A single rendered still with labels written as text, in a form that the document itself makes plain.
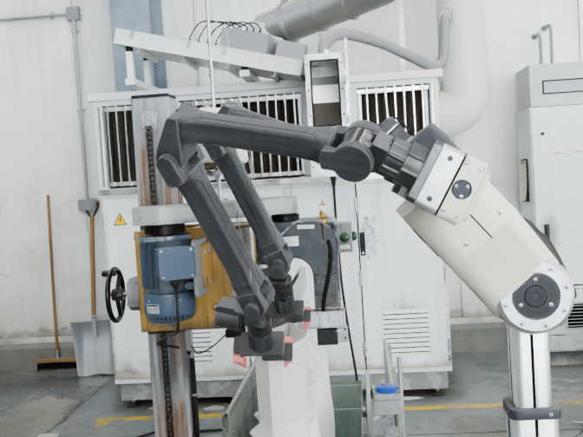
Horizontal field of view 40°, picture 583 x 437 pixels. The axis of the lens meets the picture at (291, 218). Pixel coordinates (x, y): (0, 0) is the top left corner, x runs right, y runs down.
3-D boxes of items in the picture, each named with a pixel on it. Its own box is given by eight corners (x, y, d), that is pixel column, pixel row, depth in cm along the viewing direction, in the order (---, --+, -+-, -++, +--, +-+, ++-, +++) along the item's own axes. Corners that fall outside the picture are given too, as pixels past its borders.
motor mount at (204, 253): (204, 297, 225) (199, 240, 224) (180, 298, 226) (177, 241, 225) (221, 283, 253) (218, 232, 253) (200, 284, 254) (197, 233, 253)
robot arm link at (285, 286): (289, 282, 218) (292, 270, 223) (264, 281, 220) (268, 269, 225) (291, 302, 222) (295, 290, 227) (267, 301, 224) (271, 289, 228)
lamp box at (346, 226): (352, 251, 241) (350, 222, 240) (337, 252, 241) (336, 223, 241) (353, 249, 248) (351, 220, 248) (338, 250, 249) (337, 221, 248)
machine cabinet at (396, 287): (459, 398, 510) (442, 68, 499) (110, 411, 530) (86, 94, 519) (441, 356, 626) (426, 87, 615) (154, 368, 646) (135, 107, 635)
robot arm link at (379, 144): (396, 155, 143) (402, 140, 147) (344, 130, 143) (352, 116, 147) (376, 192, 148) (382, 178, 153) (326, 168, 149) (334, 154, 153)
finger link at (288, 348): (265, 353, 198) (262, 332, 191) (295, 353, 198) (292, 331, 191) (265, 377, 194) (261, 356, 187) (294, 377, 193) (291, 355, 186)
